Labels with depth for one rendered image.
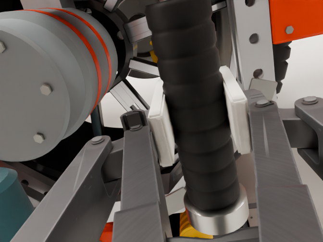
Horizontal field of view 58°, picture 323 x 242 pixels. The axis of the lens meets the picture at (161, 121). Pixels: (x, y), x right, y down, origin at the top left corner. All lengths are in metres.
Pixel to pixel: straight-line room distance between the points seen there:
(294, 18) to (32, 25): 0.29
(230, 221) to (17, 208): 0.29
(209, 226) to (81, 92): 0.17
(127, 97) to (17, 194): 0.23
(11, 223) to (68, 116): 0.20
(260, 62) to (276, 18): 0.05
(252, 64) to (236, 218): 0.24
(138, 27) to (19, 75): 0.26
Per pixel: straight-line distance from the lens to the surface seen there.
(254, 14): 0.38
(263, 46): 0.39
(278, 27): 0.39
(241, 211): 0.21
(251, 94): 0.17
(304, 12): 0.40
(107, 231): 0.53
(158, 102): 0.16
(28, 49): 0.26
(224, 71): 0.19
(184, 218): 0.56
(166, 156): 0.15
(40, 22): 0.31
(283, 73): 0.50
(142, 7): 0.83
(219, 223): 0.20
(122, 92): 0.51
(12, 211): 0.42
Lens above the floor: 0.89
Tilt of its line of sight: 22 degrees down
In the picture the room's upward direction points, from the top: 14 degrees counter-clockwise
